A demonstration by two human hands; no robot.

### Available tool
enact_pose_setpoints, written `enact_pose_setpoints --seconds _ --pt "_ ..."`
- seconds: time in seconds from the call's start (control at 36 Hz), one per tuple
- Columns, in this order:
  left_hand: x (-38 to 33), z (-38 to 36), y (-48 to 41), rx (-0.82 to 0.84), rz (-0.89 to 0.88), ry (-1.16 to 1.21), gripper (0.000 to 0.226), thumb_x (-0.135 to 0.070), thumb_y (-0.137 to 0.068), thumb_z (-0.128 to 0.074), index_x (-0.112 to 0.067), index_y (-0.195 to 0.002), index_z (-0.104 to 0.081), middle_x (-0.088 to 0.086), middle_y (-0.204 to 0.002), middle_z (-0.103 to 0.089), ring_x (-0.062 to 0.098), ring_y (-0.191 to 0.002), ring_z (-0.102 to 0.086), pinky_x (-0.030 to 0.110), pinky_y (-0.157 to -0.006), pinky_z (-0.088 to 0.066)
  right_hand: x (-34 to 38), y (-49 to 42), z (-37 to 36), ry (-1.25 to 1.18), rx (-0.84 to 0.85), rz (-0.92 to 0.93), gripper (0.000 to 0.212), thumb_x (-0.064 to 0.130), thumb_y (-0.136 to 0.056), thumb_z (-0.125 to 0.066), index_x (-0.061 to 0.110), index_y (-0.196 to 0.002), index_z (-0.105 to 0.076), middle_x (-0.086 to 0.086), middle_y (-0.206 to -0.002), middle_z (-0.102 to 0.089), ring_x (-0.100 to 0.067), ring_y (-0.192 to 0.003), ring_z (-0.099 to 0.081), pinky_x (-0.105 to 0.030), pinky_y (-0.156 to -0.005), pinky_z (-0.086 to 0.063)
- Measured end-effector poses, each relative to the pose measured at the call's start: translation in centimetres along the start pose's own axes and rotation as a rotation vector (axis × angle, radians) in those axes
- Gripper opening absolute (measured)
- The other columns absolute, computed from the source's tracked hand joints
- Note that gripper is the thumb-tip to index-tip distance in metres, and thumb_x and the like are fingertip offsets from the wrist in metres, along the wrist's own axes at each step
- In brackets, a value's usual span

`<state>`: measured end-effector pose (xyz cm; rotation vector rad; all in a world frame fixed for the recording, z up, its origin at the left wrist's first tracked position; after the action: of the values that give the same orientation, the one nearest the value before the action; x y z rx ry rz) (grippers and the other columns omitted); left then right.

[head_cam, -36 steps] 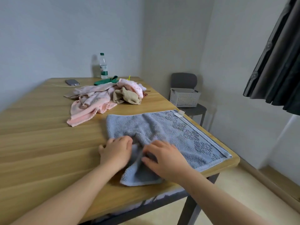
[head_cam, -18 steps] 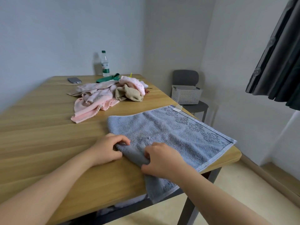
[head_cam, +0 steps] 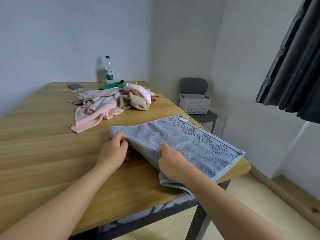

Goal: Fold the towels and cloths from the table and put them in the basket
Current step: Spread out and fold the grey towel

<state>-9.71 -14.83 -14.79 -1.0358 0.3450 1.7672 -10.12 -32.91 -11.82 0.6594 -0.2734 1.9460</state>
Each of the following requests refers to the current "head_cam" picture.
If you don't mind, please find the grey-blue towel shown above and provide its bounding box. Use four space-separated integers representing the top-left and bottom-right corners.
110 114 246 195

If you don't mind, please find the wooden table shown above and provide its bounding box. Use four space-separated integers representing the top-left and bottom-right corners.
0 81 251 240

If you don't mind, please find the person's left forearm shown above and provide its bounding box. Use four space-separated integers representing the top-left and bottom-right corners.
0 162 118 240

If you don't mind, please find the green cloth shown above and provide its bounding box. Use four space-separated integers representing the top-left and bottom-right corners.
99 80 125 91

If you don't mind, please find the pale pink towel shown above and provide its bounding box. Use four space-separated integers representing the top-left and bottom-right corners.
67 87 124 115

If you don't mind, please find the person's right forearm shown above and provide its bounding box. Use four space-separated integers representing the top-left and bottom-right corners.
186 177 290 240

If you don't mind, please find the clear green-label water bottle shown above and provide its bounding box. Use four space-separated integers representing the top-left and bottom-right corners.
105 56 114 84

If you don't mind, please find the pink dotted cloth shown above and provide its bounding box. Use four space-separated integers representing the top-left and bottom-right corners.
124 83 152 105

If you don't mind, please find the tan brown towel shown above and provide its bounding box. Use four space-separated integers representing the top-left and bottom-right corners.
119 92 150 111

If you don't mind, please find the person's left hand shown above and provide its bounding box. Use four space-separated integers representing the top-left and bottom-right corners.
96 132 129 170

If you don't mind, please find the white plastic basket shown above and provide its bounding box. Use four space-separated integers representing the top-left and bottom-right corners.
179 93 212 115

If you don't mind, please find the grey chair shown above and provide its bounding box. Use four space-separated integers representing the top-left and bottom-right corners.
179 77 218 134

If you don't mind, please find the dark grey curtain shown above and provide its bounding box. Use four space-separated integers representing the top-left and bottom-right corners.
255 0 320 124

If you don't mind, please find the person's right hand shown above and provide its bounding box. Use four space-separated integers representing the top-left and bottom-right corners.
158 143 194 184

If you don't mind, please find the salmon pink scalloped towel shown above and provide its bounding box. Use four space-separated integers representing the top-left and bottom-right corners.
71 103 125 134

